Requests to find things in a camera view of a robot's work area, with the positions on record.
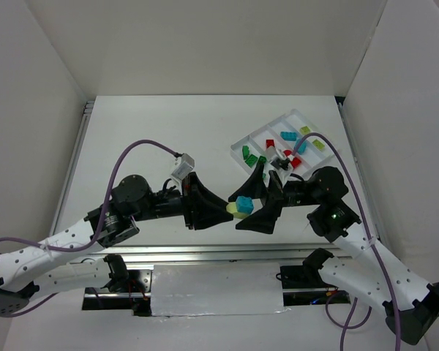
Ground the lime square lego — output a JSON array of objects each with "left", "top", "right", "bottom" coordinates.
[{"left": 299, "top": 126, "right": 312, "bottom": 135}]

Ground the lime 2x2 lego plate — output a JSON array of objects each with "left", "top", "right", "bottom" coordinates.
[{"left": 312, "top": 139, "right": 326, "bottom": 151}]

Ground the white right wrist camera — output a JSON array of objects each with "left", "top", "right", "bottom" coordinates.
[{"left": 266, "top": 146, "right": 293, "bottom": 171}]

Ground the pale yellow lego brick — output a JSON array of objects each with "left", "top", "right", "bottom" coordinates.
[{"left": 226, "top": 203, "right": 249, "bottom": 219}]

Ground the white foil cover plate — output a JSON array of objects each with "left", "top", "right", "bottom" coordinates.
[{"left": 151, "top": 263, "right": 285, "bottom": 317}]

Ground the green sloped lego brick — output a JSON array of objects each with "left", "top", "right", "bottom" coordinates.
[{"left": 241, "top": 145, "right": 250, "bottom": 160}]

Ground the red 2x4 lego brick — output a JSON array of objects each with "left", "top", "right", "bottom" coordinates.
[{"left": 291, "top": 157, "right": 302, "bottom": 169}]

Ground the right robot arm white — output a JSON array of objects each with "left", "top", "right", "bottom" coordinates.
[{"left": 228, "top": 165, "right": 439, "bottom": 345}]

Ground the cyan oval lego brick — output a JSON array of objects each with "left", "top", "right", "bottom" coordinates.
[{"left": 295, "top": 140, "right": 307, "bottom": 155}]

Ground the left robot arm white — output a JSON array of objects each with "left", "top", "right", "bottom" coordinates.
[{"left": 0, "top": 172, "right": 233, "bottom": 317}]

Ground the cyan 2x4 lego plate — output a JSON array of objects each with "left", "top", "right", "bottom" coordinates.
[{"left": 279, "top": 131, "right": 298, "bottom": 142}]

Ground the cyan small lego brick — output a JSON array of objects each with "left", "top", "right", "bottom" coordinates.
[{"left": 236, "top": 196, "right": 254, "bottom": 215}]

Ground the white divided plastic tray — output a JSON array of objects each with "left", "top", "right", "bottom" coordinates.
[{"left": 230, "top": 109, "right": 334, "bottom": 177}]

